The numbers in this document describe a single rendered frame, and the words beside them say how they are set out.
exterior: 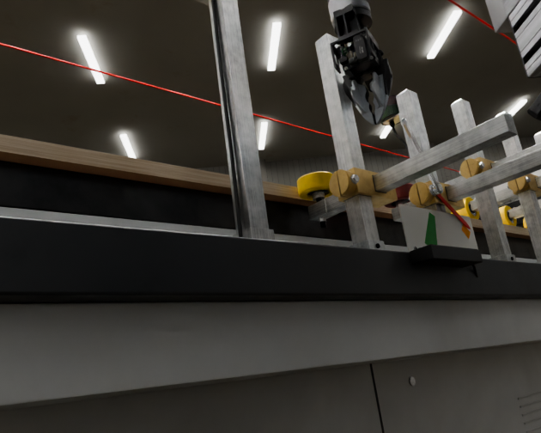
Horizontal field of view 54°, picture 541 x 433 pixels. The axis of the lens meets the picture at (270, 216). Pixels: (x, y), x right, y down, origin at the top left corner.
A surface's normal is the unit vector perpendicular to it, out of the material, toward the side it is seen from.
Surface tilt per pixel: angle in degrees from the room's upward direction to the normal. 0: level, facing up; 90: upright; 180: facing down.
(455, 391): 90
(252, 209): 90
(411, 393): 90
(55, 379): 90
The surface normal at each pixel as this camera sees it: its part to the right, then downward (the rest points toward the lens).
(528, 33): -0.99, 0.11
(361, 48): -0.50, -0.20
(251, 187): 0.63, -0.32
